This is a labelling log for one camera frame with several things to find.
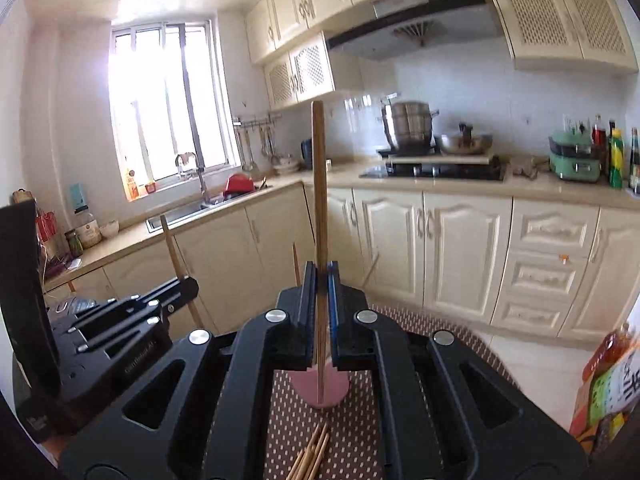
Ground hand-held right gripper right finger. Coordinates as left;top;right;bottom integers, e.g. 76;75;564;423
327;260;588;480

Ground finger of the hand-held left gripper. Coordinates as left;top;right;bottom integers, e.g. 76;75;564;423
47;276;201;328
65;310;173;357

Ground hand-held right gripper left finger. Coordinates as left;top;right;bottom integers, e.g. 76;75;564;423
60;260;321;480

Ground pink cylindrical utensil holder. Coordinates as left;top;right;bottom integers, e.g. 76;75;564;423
272;360;370;409

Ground bunch of wooden chopsticks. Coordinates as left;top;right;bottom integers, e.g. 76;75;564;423
289;422;332;480

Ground steel kitchen sink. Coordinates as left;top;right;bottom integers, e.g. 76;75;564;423
146;195;226;233

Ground red bag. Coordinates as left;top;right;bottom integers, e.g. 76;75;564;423
35;210;58;256

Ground glass jar with black lid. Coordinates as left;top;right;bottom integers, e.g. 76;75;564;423
75;205;102;250

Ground chrome sink faucet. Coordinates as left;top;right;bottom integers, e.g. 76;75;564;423
175;152;210;206

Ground red plastic container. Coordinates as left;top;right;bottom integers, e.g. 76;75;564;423
222;173;254;198

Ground brown polka-dot tablecloth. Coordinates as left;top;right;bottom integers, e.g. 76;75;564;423
200;302;521;480

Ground cream base cabinets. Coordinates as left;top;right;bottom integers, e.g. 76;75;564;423
45;182;640;346

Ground beige kitchen countertop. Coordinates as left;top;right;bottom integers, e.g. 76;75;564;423
42;160;640;291

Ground black gas stove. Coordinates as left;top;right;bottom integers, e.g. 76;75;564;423
359;152;508;182

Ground kitchen window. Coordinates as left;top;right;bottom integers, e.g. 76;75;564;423
109;21;241;186

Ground steel steamer pot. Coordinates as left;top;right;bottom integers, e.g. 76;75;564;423
377;94;441;153

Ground steel wok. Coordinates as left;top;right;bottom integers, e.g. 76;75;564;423
434;122;496;156

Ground cream lattice door cabinet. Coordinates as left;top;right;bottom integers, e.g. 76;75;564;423
262;32;363;111
485;0;640;76

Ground orange drink bottle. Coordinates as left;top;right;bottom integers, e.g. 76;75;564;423
582;322;633;386

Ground grey range hood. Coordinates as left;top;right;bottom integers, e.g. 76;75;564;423
325;0;503;61

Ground green electric cooker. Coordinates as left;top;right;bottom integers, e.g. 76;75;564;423
548;127;602;183

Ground colourful printed carton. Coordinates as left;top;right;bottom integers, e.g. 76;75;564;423
570;340;640;453

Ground green and yellow bottle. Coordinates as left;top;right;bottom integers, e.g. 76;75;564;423
607;127;625;190

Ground dark soy sauce bottle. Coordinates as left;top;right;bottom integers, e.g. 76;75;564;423
627;127;640;196

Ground wall utensil rail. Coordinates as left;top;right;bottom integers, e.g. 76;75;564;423
232;115;281;128

